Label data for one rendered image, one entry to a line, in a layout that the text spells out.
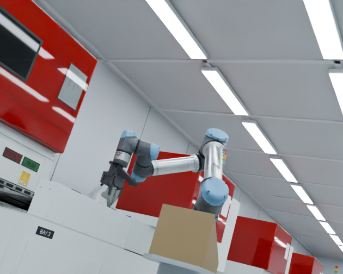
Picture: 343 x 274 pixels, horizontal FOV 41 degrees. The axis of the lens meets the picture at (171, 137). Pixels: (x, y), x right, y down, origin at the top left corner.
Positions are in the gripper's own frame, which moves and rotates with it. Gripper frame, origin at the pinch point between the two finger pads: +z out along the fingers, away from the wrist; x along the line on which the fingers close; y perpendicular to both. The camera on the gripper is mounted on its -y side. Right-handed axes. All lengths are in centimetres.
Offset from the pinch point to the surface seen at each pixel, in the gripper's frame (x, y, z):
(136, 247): -24.5, -4.0, 13.8
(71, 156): -179, 207, -67
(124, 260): -17.9, -4.0, 21.0
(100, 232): 5.3, -4.1, 13.4
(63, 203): 33.1, -4.1, 8.4
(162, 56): -162, 121, -177
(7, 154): 16, 58, -11
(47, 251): 32.6, -4.4, 26.9
